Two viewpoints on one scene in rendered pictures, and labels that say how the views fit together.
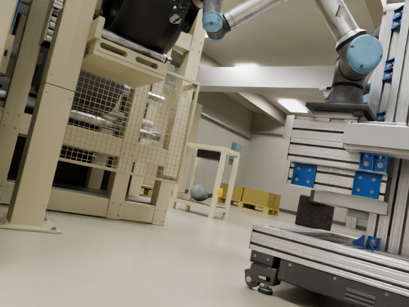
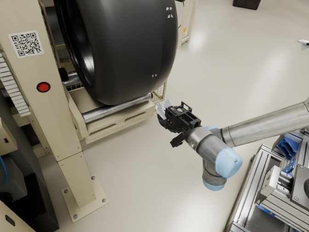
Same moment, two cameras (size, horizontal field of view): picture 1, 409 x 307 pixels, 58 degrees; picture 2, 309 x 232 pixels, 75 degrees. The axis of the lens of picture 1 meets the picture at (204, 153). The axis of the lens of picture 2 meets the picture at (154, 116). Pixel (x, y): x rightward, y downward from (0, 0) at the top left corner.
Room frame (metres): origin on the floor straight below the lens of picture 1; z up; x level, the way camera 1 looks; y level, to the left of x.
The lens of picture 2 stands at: (1.03, 0.32, 1.53)
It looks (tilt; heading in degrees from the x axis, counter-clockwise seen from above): 45 degrees down; 355
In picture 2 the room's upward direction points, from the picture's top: 7 degrees clockwise
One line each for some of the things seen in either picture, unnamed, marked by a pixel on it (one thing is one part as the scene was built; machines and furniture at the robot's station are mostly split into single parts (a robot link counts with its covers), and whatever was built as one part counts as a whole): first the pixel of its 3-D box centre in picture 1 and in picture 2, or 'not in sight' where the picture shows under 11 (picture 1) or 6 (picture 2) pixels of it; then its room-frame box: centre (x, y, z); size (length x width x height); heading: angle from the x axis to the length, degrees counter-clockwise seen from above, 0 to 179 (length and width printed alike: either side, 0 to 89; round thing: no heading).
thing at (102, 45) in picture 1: (129, 59); (118, 116); (1.70, 0.43, 0.84); 0.36 x 0.09 x 0.06; 124
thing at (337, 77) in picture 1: (350, 69); not in sight; (1.40, -0.49, 0.88); 0.13 x 0.12 x 0.14; 173
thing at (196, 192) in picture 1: (205, 179); (172, 15); (4.42, -0.07, 0.40); 0.60 x 0.35 x 0.80; 55
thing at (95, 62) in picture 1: (117, 70); (106, 104); (1.82, 0.51, 0.80); 0.37 x 0.36 x 0.02; 34
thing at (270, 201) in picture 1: (248, 198); not in sight; (9.29, -1.31, 0.25); 1.45 x 1.04 x 0.50; 55
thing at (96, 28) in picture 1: (87, 37); (68, 100); (1.72, 0.66, 0.90); 0.40 x 0.03 x 0.10; 34
